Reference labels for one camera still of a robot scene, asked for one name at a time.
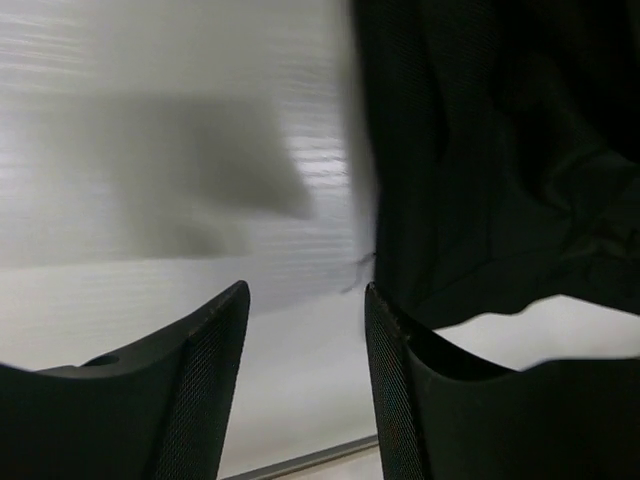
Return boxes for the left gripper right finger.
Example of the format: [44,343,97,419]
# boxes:
[365,286,639,480]

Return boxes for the black skirt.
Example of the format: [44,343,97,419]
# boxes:
[351,0,639,329]

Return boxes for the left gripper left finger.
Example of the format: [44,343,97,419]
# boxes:
[1,281,250,479]

